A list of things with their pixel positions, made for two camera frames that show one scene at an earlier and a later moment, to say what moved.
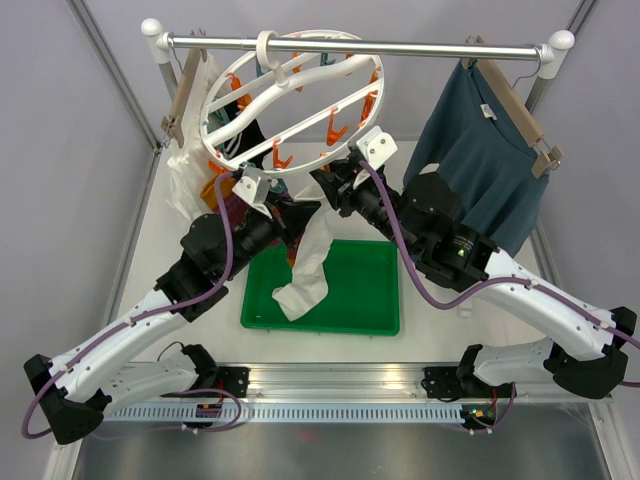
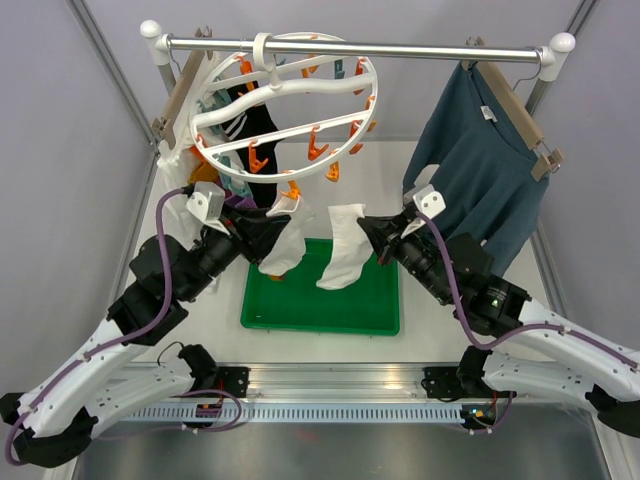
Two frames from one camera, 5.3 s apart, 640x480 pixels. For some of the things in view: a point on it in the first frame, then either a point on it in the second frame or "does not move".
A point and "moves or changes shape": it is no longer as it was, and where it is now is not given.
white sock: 309,286 → 293,247
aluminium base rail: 331,381 does not move
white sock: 308,286 → 351,248
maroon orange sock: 292,250 moves or changes shape
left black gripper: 291,216 → 255,232
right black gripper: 342,183 → 381,231
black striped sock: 245,139 moves or changes shape
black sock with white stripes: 231,109 → 257,115
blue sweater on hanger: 472,136 does not move
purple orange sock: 237,209 → 203,171
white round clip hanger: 285,104 does not move
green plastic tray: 363,296 does not move
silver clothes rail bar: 546,51 does not move
